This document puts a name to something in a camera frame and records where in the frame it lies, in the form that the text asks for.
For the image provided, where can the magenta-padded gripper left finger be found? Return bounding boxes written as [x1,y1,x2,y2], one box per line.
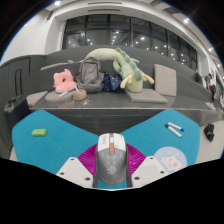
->
[55,145,100,189]

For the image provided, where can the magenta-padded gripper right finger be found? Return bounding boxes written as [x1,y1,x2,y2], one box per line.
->
[124,143,169,188]

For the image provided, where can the grey computer mouse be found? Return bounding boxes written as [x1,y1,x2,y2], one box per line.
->
[93,132,129,188]

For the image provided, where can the round pale blue mouse pad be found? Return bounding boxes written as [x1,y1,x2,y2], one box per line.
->
[153,146,188,175]

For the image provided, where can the white marker black cap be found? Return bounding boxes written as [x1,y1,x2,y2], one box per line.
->
[164,123,183,139]

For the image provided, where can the green eraser block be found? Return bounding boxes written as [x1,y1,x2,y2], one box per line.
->
[31,128,48,137]

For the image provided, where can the black bag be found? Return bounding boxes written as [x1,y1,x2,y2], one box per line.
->
[203,123,216,143]

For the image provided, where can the grey flat seat cushion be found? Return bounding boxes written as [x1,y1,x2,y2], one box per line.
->
[124,87,169,104]

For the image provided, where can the grey round seat cushion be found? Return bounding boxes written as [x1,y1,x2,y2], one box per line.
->
[44,89,76,104]

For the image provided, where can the tan woven hat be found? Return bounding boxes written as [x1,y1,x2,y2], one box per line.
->
[72,89,89,102]

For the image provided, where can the grey small seat cushion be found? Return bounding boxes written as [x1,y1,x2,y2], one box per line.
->
[25,90,49,108]

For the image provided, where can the black suitcase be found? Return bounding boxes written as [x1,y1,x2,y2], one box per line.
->
[3,95,31,129]

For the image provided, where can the pink plush cushion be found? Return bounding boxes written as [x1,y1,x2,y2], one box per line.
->
[53,68,78,94]

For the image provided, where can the grey square upright cushion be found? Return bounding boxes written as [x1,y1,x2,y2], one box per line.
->
[153,63,178,98]

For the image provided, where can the dark blue patterned bag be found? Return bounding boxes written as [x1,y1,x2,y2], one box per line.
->
[100,73,123,93]

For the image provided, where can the grey stepped bench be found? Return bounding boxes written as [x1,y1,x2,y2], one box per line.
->
[0,44,224,134]

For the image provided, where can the grey backpack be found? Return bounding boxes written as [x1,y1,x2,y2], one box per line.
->
[75,56,105,94]

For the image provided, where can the green dragon plush toy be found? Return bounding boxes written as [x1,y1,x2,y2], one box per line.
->
[67,47,156,93]

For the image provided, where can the person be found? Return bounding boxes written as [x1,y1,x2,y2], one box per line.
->
[203,72,218,104]

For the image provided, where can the ceiling lights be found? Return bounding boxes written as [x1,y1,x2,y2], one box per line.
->
[51,0,214,54]

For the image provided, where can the dark glass window wall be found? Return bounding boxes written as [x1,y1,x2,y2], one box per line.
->
[62,13,198,71]

